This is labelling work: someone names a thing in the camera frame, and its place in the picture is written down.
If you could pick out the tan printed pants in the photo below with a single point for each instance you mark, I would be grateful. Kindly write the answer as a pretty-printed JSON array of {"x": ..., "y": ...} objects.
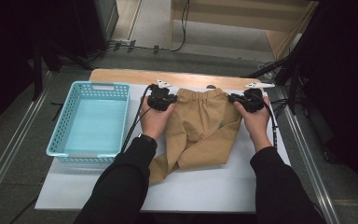
[{"x": 202, "y": 133}]

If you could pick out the metal floor rail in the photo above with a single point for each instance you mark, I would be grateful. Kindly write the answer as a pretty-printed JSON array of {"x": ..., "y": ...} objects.
[
  {"x": 310, "y": 168},
  {"x": 12, "y": 149}
]

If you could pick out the black metal stand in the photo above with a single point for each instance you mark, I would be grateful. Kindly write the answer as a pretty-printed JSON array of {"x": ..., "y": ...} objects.
[
  {"x": 293, "y": 93},
  {"x": 38, "y": 71}
]

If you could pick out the dark table grommet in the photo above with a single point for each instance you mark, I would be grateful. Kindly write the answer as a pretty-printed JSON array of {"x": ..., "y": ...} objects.
[{"x": 211, "y": 86}]

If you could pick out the dark cabinet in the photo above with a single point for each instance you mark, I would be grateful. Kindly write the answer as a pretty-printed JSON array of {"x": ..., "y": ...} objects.
[{"x": 105, "y": 18}]

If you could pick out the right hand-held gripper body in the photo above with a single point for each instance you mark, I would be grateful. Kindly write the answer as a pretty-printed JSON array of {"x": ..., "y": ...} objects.
[{"x": 252, "y": 99}]

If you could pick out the light blue plastic basket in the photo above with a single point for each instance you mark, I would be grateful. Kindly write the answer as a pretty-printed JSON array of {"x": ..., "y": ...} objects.
[{"x": 96, "y": 127}]

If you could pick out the person's right hand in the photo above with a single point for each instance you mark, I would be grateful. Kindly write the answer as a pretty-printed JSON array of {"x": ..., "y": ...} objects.
[{"x": 258, "y": 127}]

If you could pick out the beige wooden shelf unit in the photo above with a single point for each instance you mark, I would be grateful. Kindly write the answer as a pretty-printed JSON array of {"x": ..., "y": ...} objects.
[{"x": 230, "y": 17}]

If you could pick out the black curtain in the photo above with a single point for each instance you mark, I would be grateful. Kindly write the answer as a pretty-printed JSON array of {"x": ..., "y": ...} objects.
[
  {"x": 348, "y": 77},
  {"x": 9, "y": 46}
]

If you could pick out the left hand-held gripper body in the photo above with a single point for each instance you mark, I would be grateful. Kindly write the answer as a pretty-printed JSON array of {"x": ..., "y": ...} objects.
[{"x": 159, "y": 99}]

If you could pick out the white table board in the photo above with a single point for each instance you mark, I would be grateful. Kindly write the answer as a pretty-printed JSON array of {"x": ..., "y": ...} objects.
[{"x": 199, "y": 193}]

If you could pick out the person's left hand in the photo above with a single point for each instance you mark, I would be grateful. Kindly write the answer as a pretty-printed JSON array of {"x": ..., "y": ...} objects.
[{"x": 154, "y": 123}]

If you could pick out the white power strip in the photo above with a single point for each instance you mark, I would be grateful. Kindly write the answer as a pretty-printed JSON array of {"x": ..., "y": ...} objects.
[{"x": 122, "y": 40}]

